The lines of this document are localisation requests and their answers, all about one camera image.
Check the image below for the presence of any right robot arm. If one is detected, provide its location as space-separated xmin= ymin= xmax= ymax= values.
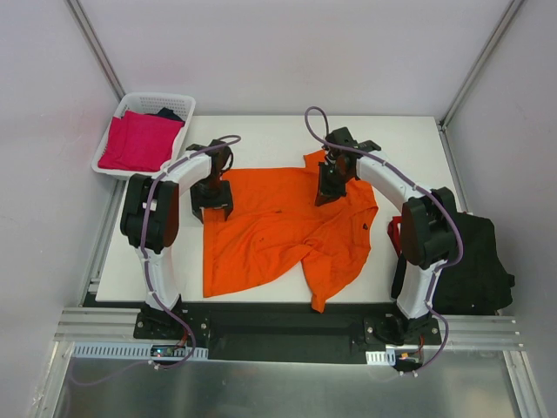
xmin=315 ymin=127 xmax=464 ymax=346

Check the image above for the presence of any right white cable duct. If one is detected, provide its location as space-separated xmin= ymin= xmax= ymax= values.
xmin=366 ymin=349 xmax=396 ymax=367

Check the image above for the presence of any aluminium frame post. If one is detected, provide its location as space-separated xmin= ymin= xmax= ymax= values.
xmin=64 ymin=0 xmax=126 ymax=100
xmin=438 ymin=0 xmax=527 ymax=131

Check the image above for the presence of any pink t shirt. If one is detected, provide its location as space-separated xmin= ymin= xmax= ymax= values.
xmin=97 ymin=111 xmax=185 ymax=172

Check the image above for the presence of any orange t shirt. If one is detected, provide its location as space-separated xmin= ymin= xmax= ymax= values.
xmin=203 ymin=151 xmax=379 ymax=313

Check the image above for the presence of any left aluminium frame post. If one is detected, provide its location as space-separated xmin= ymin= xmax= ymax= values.
xmin=64 ymin=0 xmax=126 ymax=100

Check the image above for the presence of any white plastic basket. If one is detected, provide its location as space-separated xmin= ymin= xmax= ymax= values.
xmin=91 ymin=92 xmax=196 ymax=179

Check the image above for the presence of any red t shirt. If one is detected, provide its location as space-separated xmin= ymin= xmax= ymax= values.
xmin=387 ymin=216 xmax=402 ymax=257

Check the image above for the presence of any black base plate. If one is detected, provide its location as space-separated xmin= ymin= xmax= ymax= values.
xmin=133 ymin=302 xmax=441 ymax=364

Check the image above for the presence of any right aluminium frame post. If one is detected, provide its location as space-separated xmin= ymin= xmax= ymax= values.
xmin=438 ymin=0 xmax=527 ymax=131

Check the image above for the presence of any dark navy t shirt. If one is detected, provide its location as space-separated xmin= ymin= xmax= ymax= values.
xmin=156 ymin=107 xmax=184 ymax=124

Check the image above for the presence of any left white cable duct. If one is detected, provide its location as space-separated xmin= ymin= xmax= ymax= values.
xmin=73 ymin=342 xmax=209 ymax=361

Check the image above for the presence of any white cable duct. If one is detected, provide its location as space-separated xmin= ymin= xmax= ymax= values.
xmin=366 ymin=349 xmax=396 ymax=367
xmin=73 ymin=342 xmax=209 ymax=361

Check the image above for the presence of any black t shirt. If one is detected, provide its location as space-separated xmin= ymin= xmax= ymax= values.
xmin=390 ymin=212 xmax=515 ymax=314

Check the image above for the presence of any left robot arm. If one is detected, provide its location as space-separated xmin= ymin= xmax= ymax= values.
xmin=120 ymin=134 xmax=241 ymax=347

